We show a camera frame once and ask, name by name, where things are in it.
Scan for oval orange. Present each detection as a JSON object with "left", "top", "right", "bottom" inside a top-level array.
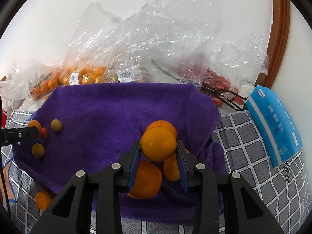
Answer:
[{"left": 163, "top": 154, "right": 180, "bottom": 182}]

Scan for clear bag of oranges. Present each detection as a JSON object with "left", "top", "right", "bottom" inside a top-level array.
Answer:
[{"left": 59, "top": 0, "right": 223, "bottom": 87}]

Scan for large orange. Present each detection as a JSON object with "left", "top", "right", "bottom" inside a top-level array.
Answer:
[
  {"left": 145, "top": 120, "right": 177, "bottom": 137},
  {"left": 128, "top": 161, "right": 162, "bottom": 200}
]

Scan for blue tissue pack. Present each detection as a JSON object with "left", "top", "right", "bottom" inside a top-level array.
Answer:
[{"left": 245, "top": 86, "right": 302, "bottom": 168}]

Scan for black glasses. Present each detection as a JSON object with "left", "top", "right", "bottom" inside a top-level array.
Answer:
[{"left": 151, "top": 60, "right": 246, "bottom": 111}]

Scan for brown wooden door frame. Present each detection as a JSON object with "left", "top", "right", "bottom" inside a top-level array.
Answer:
[{"left": 255, "top": 0, "right": 291, "bottom": 88}]

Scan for red paper bag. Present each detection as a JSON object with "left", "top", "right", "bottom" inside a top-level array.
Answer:
[{"left": 2, "top": 109, "right": 7, "bottom": 128}]

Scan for grey checked tablecloth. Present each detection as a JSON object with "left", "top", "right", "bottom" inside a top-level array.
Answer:
[{"left": 1, "top": 111, "right": 311, "bottom": 233}]

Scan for purple towel covered tray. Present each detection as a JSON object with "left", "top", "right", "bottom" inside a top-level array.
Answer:
[{"left": 12, "top": 82, "right": 229, "bottom": 224}]

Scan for clear bag of tomatoes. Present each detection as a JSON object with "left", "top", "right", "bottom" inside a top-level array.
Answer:
[{"left": 178, "top": 33, "right": 268, "bottom": 98}]

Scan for green longan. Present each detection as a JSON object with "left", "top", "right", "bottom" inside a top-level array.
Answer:
[
  {"left": 31, "top": 143, "right": 45, "bottom": 159},
  {"left": 50, "top": 119, "right": 63, "bottom": 132}
]

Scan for clear bag left oranges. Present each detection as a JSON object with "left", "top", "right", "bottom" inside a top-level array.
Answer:
[{"left": 1, "top": 59, "right": 61, "bottom": 116}]

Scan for small orange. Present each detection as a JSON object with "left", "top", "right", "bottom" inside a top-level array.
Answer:
[
  {"left": 27, "top": 119, "right": 42, "bottom": 133},
  {"left": 140, "top": 127, "right": 177, "bottom": 162}
]

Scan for red cherry tomato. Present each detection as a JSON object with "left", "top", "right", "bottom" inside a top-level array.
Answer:
[{"left": 41, "top": 127, "right": 49, "bottom": 139}]

